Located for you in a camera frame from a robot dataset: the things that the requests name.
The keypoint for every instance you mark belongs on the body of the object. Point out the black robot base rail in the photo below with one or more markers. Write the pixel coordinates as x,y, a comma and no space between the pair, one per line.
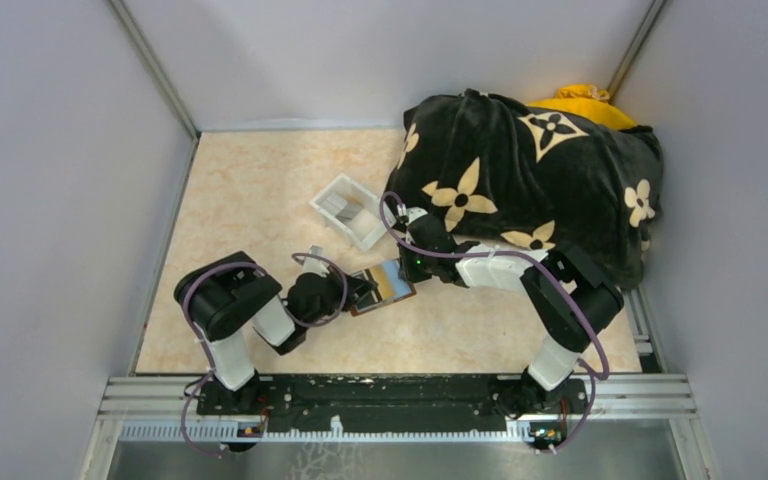
373,404

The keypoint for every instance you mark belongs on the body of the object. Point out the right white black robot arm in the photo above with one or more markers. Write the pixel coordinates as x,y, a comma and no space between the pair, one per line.
573,298

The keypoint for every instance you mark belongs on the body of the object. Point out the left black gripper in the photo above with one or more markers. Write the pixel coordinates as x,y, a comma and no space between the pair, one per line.
356,287

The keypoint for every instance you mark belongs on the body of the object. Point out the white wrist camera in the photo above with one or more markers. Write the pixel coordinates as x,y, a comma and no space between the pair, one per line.
406,215
313,262

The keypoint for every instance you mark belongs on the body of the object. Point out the yellow cloth bundle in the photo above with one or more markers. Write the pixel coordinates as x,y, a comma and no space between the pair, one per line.
587,101

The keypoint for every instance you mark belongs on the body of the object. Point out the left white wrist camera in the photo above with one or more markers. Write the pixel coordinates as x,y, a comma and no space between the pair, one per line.
313,262

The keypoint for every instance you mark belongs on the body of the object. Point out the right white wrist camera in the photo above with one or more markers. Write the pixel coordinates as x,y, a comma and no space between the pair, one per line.
406,215

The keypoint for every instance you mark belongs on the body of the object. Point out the brown leather card holder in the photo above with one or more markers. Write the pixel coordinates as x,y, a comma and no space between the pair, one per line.
371,300

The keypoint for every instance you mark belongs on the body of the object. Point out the black floral plush blanket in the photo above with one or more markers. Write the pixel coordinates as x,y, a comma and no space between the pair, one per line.
490,167

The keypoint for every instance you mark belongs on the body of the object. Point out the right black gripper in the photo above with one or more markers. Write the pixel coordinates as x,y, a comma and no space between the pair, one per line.
406,272

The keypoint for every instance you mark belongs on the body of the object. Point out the white translucent plastic card box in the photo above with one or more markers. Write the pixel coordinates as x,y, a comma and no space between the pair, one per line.
352,210

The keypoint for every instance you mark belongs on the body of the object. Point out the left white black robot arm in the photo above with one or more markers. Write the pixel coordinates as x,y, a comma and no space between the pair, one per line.
221,299

